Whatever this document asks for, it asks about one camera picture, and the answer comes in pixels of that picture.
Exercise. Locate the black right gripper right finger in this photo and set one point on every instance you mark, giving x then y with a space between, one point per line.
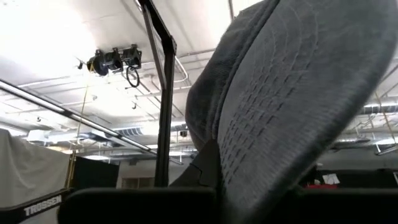
309 179

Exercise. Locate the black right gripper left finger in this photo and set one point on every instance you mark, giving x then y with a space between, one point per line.
205 171

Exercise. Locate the blue-grey baseball cap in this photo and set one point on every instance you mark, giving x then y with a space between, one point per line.
280 109

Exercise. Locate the red bin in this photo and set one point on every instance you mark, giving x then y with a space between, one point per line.
321 186

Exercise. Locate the white paper sheet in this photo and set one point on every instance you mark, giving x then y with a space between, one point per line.
331 179

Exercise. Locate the black fabric panel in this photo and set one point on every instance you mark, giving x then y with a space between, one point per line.
96 172

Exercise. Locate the grey fabric curtain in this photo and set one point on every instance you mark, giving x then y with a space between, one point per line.
28 168

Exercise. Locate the silver ventilation duct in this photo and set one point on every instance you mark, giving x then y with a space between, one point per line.
379 109

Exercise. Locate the long ceiling light rail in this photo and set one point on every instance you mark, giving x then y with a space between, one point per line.
77 119

